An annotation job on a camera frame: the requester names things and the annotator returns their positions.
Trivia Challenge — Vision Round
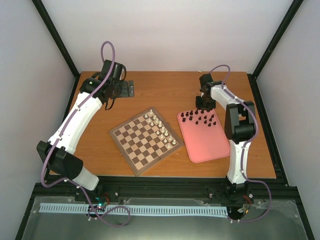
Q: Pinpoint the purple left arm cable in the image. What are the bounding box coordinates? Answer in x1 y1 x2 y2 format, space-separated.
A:
40 41 132 228

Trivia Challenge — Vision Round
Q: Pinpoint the light blue cable duct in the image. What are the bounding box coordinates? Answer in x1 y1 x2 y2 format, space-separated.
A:
38 203 228 218

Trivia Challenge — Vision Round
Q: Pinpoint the pink plastic tray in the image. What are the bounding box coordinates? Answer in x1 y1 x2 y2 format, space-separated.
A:
177 109 231 164

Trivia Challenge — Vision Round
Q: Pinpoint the white chess pieces row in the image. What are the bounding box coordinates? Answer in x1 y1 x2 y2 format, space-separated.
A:
140 108 179 152

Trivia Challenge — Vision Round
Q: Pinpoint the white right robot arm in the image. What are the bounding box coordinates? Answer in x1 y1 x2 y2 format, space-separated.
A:
195 73 257 201

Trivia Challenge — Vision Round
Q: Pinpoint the black aluminium frame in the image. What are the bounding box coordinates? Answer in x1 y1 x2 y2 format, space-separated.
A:
15 0 315 240

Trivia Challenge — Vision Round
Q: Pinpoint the wooden chess board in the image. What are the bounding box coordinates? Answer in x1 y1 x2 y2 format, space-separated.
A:
109 107 184 177

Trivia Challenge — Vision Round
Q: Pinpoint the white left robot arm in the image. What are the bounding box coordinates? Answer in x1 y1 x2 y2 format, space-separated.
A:
36 60 131 202

